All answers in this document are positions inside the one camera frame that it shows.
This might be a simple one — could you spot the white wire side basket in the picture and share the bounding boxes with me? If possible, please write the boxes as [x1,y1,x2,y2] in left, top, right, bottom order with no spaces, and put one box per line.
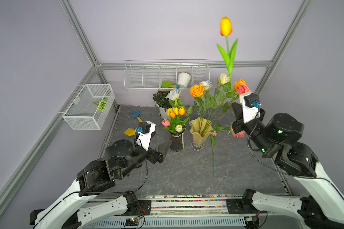
[62,84,115,130]

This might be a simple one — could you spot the potted green plant white pot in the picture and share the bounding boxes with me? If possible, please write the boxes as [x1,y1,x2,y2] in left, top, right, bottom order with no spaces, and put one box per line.
[153,90,171,119]

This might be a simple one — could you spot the orange rose tall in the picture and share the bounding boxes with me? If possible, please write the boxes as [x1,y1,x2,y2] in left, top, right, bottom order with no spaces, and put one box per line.
[234,79,246,91]

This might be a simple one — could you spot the green coiled wire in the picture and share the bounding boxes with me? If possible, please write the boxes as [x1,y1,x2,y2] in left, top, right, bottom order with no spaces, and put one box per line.
[93,98,108,112]

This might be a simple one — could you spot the dark red glass vase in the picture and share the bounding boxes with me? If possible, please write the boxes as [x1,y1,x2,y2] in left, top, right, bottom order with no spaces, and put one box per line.
[170,131,185,152]

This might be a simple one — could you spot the orange rose short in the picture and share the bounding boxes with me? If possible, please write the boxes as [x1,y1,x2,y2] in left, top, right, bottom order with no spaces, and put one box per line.
[190,84,206,136]

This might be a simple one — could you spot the cream rose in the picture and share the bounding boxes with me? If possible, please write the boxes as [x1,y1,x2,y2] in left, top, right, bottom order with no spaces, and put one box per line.
[209,73,232,132]

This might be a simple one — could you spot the cream tulip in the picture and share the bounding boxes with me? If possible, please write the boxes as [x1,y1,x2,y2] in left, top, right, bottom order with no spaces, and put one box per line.
[175,124,184,133]

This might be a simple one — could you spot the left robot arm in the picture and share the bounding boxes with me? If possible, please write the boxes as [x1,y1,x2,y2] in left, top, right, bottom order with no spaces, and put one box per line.
[30,139,172,229]

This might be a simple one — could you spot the yellow toy shovel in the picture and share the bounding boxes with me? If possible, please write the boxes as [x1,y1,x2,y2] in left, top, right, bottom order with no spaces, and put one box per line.
[124,128,136,136]

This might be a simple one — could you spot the white rose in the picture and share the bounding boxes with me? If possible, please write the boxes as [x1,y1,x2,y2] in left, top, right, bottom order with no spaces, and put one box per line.
[200,80,213,91]

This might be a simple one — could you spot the pink tulip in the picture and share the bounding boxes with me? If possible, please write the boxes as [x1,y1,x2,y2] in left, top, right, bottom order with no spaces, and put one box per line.
[162,119,175,131]

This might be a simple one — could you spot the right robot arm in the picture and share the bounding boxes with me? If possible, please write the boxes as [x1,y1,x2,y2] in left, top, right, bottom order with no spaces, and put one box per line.
[232,103,344,229]

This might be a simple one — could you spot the aluminium rail frame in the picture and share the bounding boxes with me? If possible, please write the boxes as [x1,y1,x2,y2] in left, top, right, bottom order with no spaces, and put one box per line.
[71,197,307,229]

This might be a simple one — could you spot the orange yellow tulip tall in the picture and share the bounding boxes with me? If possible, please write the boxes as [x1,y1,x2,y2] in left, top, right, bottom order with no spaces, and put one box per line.
[216,16,239,86]

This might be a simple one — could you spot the blue toy rake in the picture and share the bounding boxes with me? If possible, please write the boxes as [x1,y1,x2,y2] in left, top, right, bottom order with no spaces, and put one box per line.
[129,108,143,123]

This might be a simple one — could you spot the white empty flower pot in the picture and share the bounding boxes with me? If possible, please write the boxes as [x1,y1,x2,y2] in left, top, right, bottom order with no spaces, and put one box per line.
[177,72,191,88]

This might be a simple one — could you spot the white wire wall shelf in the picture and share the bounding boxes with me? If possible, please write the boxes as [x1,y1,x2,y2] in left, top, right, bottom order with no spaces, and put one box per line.
[124,60,210,90]

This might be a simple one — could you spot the green toy trowel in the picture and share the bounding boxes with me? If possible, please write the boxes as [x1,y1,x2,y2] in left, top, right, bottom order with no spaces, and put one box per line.
[161,81,180,89]

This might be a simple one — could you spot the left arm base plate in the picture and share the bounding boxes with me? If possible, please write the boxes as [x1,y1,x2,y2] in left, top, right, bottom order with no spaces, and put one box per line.
[124,199,152,216]

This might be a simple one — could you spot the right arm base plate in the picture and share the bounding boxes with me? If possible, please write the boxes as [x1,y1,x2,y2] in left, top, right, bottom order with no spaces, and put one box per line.
[226,198,259,215]

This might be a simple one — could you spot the pink rose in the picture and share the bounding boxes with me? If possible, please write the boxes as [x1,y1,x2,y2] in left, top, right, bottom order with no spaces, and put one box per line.
[211,123,245,137]
[229,83,251,129]

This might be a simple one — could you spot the yellow wavy glass vase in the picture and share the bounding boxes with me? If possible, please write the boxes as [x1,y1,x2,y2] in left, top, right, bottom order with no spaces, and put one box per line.
[189,117,213,151]

